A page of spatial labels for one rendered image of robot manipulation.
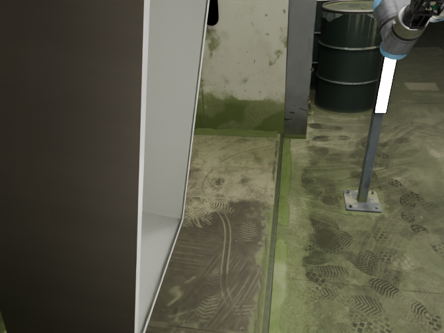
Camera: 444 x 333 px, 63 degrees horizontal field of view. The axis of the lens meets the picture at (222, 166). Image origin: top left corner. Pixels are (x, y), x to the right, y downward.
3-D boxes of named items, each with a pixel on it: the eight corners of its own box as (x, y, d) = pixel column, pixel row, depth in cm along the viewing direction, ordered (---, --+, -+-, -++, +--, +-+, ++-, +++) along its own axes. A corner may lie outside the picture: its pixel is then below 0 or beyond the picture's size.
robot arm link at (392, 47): (374, 40, 124) (382, 65, 121) (388, 14, 112) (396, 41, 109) (402, 36, 124) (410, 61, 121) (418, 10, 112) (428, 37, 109)
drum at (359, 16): (306, 95, 374) (313, 1, 327) (361, 90, 376) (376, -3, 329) (324, 119, 324) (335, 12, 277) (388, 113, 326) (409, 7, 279)
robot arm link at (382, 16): (397, 6, 127) (407, 35, 123) (365, 8, 127) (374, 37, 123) (411, -16, 119) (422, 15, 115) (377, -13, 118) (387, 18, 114)
